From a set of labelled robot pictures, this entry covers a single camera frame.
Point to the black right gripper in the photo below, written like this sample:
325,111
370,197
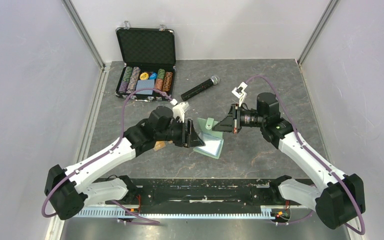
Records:
225,124

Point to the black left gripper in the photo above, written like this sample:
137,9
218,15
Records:
196,140

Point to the green card holder wallet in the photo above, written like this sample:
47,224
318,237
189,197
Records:
213,140

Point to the clear acrylic card tray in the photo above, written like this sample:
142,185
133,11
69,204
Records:
174,131

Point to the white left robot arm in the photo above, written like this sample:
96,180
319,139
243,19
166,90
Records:
70,189

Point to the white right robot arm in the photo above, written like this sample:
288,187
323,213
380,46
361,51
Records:
336,197

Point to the orange credit card stack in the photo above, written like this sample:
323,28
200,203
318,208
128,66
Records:
161,144

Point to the blue playing card deck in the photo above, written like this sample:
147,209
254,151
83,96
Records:
145,87

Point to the black handheld microphone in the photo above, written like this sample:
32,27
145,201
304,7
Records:
212,81

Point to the black poker chip case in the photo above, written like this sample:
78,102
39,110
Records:
147,53

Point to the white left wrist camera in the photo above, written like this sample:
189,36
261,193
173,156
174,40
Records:
179,110

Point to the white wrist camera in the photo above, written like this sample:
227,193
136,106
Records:
239,92
179,110

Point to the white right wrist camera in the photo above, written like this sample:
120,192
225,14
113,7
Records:
239,92

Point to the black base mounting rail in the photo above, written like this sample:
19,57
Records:
204,195

